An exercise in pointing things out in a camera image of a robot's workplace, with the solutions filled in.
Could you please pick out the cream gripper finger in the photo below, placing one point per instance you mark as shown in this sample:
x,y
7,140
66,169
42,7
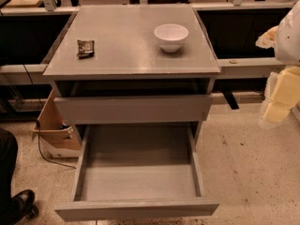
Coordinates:
x,y
272,115
287,89

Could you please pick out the rxbar chocolate dark wrapper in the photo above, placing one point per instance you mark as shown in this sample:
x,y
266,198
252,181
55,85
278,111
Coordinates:
x,y
86,48

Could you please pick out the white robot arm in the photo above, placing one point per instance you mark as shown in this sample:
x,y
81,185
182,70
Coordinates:
x,y
285,40

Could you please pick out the grey middle drawer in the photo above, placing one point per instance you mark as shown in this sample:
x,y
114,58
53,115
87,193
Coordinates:
x,y
139,101

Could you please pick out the grey drawer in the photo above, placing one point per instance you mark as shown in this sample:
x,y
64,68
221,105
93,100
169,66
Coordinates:
x,y
137,171
139,101

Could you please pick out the grey drawer cabinet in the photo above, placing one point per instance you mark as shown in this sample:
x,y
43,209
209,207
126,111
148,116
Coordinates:
x,y
126,48

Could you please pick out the grey bottom drawer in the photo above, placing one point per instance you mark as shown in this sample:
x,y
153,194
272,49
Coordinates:
x,y
137,171

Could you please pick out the white ceramic bowl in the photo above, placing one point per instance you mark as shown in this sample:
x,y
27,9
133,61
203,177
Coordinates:
x,y
171,37

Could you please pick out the cardboard box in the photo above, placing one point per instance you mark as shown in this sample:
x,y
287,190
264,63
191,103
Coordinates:
x,y
57,136

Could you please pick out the black shoe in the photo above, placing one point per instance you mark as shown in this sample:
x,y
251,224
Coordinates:
x,y
25,205

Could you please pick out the black trouser leg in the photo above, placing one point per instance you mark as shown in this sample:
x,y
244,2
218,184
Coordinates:
x,y
8,156

